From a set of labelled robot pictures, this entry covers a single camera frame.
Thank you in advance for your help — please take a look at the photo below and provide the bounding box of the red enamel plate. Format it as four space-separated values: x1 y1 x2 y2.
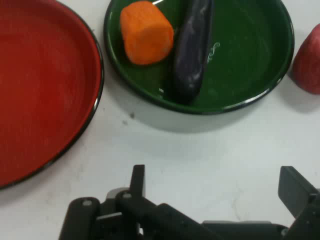
0 0 105 190

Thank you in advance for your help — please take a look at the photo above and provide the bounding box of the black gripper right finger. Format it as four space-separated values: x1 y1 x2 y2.
277 165 320 240

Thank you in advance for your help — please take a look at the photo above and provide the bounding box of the orange carrot chunk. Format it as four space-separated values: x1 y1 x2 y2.
119 0 175 66

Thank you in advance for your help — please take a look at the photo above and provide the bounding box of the green enamel plate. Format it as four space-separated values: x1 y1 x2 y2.
103 0 295 115

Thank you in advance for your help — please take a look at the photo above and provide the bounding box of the red apple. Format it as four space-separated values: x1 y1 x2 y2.
291 23 320 95

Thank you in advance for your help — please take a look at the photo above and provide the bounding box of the purple eggplant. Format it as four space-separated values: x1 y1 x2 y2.
166 0 215 104

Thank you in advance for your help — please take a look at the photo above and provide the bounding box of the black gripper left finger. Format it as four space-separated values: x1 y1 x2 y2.
58 164 213 240

